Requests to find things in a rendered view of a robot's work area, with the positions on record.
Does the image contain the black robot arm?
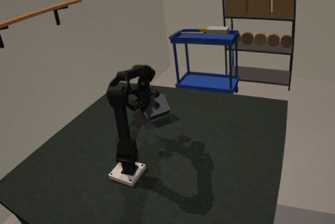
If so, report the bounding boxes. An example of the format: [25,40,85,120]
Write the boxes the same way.
[107,65,155,175]

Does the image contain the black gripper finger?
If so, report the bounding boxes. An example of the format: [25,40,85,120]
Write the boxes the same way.
[140,104,145,112]
[144,99,152,110]

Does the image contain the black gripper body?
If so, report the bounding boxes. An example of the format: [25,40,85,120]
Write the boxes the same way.
[127,87,160,111]

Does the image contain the grey sloped panel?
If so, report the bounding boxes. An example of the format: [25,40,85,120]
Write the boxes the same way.
[144,93,171,123]

